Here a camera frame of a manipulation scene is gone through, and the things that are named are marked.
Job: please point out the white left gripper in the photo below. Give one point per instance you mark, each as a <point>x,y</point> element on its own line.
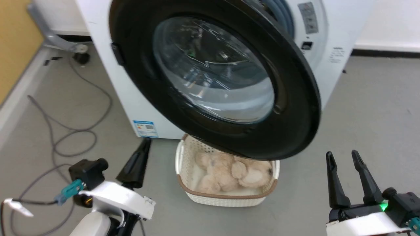
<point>121,198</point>

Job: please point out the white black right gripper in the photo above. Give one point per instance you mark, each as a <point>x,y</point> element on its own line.
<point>357,219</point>

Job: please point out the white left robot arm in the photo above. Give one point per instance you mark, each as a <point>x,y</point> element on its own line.
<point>92,224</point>

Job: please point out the white front-load washing machine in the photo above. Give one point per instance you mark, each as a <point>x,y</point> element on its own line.
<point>108,82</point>

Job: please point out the black round glass washer door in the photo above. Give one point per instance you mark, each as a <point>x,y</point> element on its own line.
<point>288,98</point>

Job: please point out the blue energy label sticker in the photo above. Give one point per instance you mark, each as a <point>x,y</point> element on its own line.
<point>145,128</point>

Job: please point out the white plastic laundry basket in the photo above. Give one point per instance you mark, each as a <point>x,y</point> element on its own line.
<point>187,170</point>

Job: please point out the beige plush toy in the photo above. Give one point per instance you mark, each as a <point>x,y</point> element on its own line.
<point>223,173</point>

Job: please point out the grey warning sticker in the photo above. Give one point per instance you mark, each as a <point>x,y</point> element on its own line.
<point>308,18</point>

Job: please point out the grey rubber drum gasket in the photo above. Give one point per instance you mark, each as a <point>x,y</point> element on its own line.
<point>282,14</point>

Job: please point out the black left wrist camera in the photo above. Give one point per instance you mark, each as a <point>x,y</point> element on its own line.
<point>87,172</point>

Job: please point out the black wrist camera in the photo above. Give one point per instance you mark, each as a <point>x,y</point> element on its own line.
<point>87,172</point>
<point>405,205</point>

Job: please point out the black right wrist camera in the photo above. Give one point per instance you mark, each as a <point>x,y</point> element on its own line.
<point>405,205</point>

